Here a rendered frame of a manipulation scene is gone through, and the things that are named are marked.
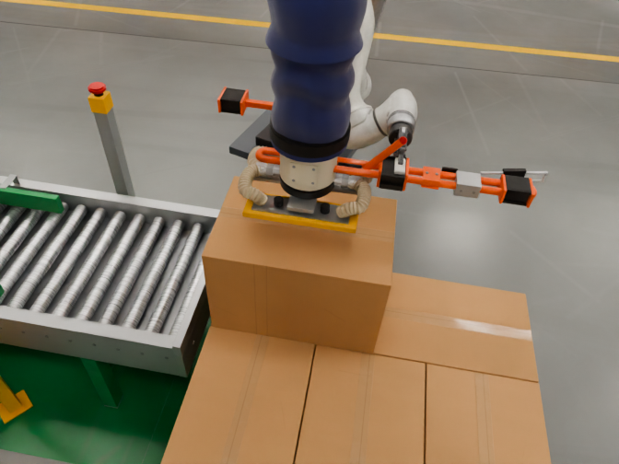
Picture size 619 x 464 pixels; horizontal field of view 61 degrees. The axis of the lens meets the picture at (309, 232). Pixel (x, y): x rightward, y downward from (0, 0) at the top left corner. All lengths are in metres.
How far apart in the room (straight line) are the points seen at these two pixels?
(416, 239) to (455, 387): 1.34
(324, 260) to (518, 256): 1.77
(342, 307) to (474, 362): 0.56
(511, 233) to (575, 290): 0.48
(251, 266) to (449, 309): 0.85
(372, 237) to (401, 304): 0.44
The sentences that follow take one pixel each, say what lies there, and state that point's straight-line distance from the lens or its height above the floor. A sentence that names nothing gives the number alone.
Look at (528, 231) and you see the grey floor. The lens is 3.40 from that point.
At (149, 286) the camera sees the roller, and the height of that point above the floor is 0.55.
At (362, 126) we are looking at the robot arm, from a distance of 1.81.
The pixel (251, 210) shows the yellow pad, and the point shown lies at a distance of 1.56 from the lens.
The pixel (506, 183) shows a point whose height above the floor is 1.26.
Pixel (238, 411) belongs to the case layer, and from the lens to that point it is 1.82.
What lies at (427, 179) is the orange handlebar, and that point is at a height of 1.25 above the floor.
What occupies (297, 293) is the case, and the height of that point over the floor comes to 0.83.
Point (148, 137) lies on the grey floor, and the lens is 3.81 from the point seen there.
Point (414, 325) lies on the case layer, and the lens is 2.05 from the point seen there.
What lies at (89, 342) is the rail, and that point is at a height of 0.53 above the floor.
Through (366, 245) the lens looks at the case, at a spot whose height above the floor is 0.94.
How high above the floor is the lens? 2.19
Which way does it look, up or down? 46 degrees down
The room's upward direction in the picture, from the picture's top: 4 degrees clockwise
